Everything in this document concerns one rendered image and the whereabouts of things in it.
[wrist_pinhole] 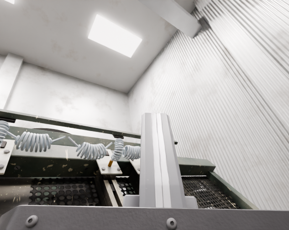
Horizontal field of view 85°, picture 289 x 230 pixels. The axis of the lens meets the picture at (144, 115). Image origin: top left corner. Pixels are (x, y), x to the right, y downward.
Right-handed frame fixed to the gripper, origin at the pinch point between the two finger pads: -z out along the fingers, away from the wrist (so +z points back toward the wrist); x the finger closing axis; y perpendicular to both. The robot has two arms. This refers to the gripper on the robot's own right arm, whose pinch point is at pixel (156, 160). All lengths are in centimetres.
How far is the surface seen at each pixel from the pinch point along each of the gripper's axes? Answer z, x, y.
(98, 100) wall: -376, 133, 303
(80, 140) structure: -68, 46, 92
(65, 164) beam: -28, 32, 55
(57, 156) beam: -29, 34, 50
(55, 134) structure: -65, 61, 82
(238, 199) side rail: -33, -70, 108
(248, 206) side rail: -28, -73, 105
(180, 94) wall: -283, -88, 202
